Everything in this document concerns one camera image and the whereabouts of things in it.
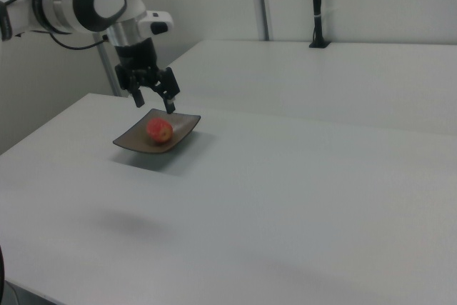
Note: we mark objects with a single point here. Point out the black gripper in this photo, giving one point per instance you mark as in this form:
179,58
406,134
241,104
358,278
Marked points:
137,58

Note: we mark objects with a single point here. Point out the red apple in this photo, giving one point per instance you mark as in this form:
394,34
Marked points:
160,130

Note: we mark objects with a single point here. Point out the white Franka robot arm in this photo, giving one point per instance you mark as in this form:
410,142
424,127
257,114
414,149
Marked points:
64,5

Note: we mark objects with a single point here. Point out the brown square ceramic plate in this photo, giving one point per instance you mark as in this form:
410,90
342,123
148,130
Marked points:
184,124

